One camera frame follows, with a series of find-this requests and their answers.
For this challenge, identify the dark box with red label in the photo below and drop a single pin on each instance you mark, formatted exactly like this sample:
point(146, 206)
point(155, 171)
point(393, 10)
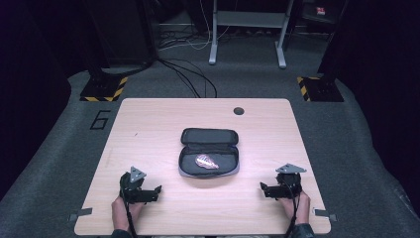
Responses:
point(318, 11)

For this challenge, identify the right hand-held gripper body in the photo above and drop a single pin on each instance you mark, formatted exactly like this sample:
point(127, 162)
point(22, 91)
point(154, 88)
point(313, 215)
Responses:
point(290, 185)

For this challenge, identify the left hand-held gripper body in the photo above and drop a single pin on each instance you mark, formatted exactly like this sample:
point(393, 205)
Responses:
point(132, 191)

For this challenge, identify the black round table grommet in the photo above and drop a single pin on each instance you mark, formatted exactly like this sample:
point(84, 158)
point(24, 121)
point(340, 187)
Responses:
point(238, 111)

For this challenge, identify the dark zipper case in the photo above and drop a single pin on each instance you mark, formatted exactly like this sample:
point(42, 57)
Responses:
point(211, 148)

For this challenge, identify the black yellow striped stand base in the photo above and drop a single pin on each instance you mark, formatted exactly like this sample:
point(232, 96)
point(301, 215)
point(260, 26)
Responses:
point(322, 89)
point(102, 89)

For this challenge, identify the dark cabinet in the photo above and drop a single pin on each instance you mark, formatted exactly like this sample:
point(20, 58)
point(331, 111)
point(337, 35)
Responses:
point(122, 33)

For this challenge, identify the small clear item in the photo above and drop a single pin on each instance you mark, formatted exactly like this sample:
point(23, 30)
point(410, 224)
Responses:
point(206, 162)

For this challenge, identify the person's right hand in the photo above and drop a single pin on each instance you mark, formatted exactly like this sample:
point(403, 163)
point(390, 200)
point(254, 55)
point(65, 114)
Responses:
point(302, 208)

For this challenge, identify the white metal desk frame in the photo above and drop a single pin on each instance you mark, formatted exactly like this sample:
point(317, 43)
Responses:
point(251, 19)

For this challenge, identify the grey table edge bracket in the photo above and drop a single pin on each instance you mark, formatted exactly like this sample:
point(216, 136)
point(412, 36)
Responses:
point(81, 213)
point(325, 214)

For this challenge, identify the person's left hand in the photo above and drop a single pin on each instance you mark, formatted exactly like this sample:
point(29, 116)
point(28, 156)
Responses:
point(120, 211)

